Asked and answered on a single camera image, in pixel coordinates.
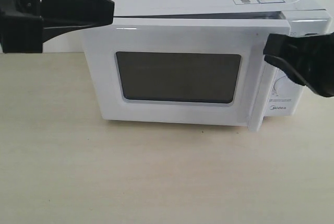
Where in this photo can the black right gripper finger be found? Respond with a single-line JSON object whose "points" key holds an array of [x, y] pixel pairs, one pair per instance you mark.
{"points": [[306, 60]]}

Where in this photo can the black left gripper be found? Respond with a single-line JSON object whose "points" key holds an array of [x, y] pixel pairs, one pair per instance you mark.
{"points": [[24, 21]]}

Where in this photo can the white microwave door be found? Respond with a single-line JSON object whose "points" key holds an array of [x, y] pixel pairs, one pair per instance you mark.
{"points": [[188, 71]]}

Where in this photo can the white microwave oven body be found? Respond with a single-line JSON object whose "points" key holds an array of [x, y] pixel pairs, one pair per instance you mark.
{"points": [[305, 17]]}

